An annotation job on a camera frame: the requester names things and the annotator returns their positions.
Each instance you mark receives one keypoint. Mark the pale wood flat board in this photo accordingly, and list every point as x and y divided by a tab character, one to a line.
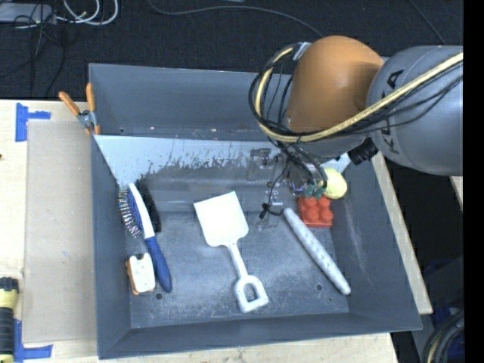
56	233

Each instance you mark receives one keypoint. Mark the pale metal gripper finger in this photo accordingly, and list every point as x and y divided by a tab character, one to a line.
261	156
274	202

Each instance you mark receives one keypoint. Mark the white and orange toy sandwich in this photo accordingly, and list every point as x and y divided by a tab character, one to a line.
143	274

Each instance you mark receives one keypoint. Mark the red toy building brick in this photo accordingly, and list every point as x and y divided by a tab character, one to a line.
315	214

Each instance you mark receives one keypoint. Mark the blue and white hairbrush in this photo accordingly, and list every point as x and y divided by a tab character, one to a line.
145	221

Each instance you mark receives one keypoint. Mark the yellow-green toy fruit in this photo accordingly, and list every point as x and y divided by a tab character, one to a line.
336	185

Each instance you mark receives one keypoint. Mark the white toy shovel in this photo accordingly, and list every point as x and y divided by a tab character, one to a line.
221	218

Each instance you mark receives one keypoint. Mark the grey metal bin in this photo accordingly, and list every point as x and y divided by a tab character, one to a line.
211	263

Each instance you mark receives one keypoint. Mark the white speckled rolling pin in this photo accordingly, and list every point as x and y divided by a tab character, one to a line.
317	252

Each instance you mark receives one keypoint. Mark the black cylinder on white bracket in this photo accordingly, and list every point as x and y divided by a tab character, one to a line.
363	152

